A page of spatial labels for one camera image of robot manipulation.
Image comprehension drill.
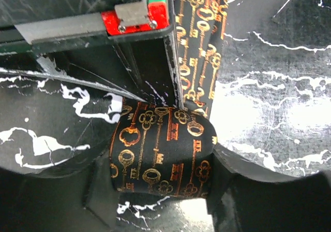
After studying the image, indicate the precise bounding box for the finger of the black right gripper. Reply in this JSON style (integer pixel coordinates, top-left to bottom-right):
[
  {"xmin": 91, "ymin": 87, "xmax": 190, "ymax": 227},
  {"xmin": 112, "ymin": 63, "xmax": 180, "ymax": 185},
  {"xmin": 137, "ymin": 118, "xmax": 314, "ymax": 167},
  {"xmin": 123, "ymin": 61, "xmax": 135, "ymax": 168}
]
[{"xmin": 67, "ymin": 33, "xmax": 184, "ymax": 108}]

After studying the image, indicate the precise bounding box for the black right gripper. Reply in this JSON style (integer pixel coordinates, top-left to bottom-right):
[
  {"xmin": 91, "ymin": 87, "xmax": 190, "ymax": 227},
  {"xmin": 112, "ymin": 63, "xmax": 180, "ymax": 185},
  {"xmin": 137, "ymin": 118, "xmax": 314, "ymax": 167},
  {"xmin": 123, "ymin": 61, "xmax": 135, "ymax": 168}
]
[{"xmin": 1, "ymin": 0, "xmax": 172, "ymax": 101}]

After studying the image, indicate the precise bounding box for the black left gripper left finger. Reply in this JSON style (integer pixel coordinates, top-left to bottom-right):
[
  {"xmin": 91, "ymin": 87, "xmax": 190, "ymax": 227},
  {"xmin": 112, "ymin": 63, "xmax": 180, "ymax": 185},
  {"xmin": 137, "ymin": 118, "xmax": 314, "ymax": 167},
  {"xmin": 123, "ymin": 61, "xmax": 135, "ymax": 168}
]
[{"xmin": 1, "ymin": 141, "xmax": 119, "ymax": 231}]

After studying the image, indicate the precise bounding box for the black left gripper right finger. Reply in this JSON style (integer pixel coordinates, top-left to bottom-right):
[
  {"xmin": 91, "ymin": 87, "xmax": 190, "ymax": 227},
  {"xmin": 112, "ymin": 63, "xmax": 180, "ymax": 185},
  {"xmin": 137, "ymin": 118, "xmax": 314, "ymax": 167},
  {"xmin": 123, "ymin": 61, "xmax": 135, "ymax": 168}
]
[{"xmin": 206, "ymin": 144, "xmax": 330, "ymax": 231}]

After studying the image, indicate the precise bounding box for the black key pattern tie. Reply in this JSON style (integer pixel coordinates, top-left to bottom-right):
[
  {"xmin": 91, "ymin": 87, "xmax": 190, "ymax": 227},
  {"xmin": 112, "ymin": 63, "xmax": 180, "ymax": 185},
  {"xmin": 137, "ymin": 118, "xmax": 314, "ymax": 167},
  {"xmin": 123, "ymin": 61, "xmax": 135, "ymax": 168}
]
[{"xmin": 110, "ymin": 0, "xmax": 229, "ymax": 198}]

